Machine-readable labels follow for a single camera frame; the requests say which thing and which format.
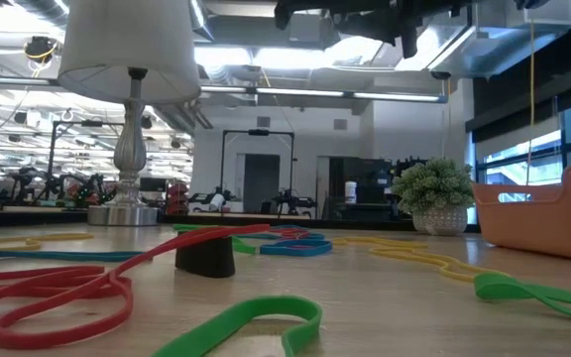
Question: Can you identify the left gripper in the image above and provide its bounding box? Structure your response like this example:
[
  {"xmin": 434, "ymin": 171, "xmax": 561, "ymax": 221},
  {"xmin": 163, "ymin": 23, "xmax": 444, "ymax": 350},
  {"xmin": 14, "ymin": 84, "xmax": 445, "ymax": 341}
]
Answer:
[{"xmin": 273, "ymin": 0, "xmax": 470, "ymax": 60}]

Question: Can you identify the yellow rubber band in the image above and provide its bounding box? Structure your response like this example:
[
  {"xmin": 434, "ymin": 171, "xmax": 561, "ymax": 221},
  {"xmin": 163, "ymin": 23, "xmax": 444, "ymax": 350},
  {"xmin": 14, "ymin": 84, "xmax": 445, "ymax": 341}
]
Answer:
[
  {"xmin": 333, "ymin": 236, "xmax": 429, "ymax": 250},
  {"xmin": 0, "ymin": 232, "xmax": 96, "ymax": 251},
  {"xmin": 370, "ymin": 247, "xmax": 511, "ymax": 285}
]

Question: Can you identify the red rubber band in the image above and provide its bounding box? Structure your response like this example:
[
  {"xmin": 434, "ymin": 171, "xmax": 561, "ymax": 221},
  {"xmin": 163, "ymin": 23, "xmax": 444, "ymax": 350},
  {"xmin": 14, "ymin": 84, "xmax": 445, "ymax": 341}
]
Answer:
[
  {"xmin": 0, "ymin": 223, "xmax": 272, "ymax": 351},
  {"xmin": 0, "ymin": 266, "xmax": 118, "ymax": 311},
  {"xmin": 271, "ymin": 226, "xmax": 311, "ymax": 242}
]

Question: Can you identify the blue rubber band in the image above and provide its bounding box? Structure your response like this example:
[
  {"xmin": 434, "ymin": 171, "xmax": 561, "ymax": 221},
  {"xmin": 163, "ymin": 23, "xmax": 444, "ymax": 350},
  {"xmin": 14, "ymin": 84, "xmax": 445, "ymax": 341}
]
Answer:
[{"xmin": 259, "ymin": 231, "xmax": 334, "ymax": 258}]

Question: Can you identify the green rubber band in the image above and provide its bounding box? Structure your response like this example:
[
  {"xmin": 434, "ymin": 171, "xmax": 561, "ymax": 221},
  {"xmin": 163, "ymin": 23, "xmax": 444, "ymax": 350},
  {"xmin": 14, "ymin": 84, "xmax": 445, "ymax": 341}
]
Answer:
[
  {"xmin": 151, "ymin": 296, "xmax": 324, "ymax": 357},
  {"xmin": 473, "ymin": 272, "xmax": 571, "ymax": 327},
  {"xmin": 172, "ymin": 223, "xmax": 258, "ymax": 256}
]

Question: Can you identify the black wide rubber band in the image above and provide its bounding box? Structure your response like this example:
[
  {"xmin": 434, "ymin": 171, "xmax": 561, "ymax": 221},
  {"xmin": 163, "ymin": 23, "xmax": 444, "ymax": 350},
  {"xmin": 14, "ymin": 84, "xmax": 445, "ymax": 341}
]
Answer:
[{"xmin": 174, "ymin": 236, "xmax": 236, "ymax": 279}]

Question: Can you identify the teal rubber band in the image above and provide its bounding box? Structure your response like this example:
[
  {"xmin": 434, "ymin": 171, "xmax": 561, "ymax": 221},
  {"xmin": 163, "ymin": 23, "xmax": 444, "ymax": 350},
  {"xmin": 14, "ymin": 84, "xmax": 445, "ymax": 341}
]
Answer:
[{"xmin": 0, "ymin": 249, "xmax": 144, "ymax": 263}]

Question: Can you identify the orange plastic bin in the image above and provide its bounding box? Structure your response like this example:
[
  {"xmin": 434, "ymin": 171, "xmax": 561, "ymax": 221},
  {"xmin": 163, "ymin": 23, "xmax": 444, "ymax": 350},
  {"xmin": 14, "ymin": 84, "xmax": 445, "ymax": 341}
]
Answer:
[{"xmin": 471, "ymin": 161, "xmax": 571, "ymax": 264}]

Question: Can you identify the long ceiling light fixture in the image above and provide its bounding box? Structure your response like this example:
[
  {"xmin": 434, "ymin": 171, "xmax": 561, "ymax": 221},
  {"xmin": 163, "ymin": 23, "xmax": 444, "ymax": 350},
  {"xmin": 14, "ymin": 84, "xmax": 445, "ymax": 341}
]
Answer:
[{"xmin": 199, "ymin": 84, "xmax": 448, "ymax": 104}]

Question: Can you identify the green plant in white pot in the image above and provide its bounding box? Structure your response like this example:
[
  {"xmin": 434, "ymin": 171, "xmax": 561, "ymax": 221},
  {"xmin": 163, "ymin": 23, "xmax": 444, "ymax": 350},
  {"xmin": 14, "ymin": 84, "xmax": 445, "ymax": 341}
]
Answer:
[{"xmin": 392, "ymin": 157, "xmax": 475, "ymax": 237}]

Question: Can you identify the black cabinet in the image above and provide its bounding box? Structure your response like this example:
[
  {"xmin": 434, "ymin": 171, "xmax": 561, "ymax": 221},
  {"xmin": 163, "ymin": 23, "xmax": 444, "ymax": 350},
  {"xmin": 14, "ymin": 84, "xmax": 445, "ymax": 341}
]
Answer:
[{"xmin": 327, "ymin": 156, "xmax": 396, "ymax": 220}]

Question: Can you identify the grey door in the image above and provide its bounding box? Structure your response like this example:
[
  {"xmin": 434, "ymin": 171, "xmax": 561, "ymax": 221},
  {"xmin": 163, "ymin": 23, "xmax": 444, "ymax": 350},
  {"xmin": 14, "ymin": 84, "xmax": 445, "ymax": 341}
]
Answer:
[{"xmin": 243, "ymin": 153, "xmax": 282, "ymax": 214}]

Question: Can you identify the red background object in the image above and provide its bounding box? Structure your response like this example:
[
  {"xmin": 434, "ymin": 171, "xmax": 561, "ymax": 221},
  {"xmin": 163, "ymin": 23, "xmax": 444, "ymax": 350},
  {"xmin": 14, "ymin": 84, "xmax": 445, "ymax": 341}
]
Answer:
[{"xmin": 166, "ymin": 180, "xmax": 190, "ymax": 215}]

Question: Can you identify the white shade silver table lamp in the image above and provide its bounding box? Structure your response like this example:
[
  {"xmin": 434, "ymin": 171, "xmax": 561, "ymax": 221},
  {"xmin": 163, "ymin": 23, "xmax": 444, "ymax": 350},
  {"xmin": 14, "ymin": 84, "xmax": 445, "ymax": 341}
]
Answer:
[{"xmin": 57, "ymin": 0, "xmax": 202, "ymax": 228}]

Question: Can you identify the background robot station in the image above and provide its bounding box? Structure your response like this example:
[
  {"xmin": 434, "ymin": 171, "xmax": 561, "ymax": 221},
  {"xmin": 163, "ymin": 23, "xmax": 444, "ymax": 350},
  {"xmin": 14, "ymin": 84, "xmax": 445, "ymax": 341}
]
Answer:
[{"xmin": 0, "ymin": 167, "xmax": 118, "ymax": 209}]

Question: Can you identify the silver air duct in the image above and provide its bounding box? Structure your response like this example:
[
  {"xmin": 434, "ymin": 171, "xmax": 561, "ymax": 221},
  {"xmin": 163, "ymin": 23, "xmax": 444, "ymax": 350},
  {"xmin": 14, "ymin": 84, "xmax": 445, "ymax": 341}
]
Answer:
[{"xmin": 394, "ymin": 0, "xmax": 571, "ymax": 79}]

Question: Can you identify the black window frame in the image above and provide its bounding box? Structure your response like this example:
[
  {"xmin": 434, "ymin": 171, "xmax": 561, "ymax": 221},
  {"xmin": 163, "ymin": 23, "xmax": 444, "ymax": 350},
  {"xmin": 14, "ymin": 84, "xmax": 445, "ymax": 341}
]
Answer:
[{"xmin": 466, "ymin": 73, "xmax": 571, "ymax": 185}]

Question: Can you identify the black camera rig frame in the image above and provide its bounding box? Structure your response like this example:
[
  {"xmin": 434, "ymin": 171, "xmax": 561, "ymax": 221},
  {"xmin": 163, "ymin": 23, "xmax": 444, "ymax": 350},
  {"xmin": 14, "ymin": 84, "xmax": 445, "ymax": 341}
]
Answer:
[
  {"xmin": 47, "ymin": 118, "xmax": 123, "ymax": 199},
  {"xmin": 219, "ymin": 128, "xmax": 296, "ymax": 217}
]

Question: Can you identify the ceiling device with yellow cable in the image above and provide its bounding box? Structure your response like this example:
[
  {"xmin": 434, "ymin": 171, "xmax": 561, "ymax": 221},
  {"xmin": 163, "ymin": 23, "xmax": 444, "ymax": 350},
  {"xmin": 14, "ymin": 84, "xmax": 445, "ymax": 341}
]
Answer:
[{"xmin": 23, "ymin": 35, "xmax": 59, "ymax": 65}]

